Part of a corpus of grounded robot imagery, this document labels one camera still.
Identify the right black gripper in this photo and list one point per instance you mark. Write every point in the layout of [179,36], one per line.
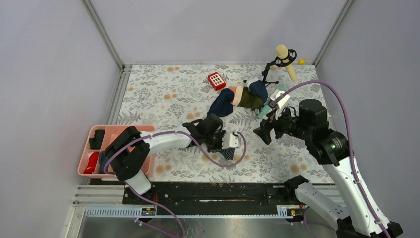
[267,124]

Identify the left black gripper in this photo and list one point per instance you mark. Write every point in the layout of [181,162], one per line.
[219,146]

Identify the navy striped underwear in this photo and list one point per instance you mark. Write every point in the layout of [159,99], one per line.
[226,153]

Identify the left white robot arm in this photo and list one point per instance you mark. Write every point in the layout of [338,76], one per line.
[127,153]

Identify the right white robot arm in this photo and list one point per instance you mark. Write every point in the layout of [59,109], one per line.
[359,217]

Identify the solid navy blue garment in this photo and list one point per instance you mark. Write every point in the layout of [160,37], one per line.
[222,105]

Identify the mint green tube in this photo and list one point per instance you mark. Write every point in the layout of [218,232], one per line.
[267,107]

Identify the olive and beige garment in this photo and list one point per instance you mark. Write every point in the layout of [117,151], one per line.
[244,98]

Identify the red grid box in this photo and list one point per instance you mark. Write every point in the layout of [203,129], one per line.
[216,81]

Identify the floral table mat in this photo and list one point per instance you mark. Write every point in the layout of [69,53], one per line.
[167,96]

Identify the beige microphone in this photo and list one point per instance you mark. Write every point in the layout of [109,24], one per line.
[287,57]

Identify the black item in tray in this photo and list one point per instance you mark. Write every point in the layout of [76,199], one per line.
[96,140]

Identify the pink compartment tray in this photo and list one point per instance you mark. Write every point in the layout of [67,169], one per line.
[111,133]

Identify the red item in tray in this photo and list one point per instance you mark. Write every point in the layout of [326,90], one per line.
[92,161]

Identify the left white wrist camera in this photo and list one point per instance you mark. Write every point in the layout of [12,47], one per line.
[231,140]

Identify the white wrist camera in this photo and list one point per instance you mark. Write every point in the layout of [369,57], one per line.
[278,100]
[231,140]

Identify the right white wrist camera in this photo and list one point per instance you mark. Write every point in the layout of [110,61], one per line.
[278,100]

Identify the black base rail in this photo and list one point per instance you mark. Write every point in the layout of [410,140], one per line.
[186,198]

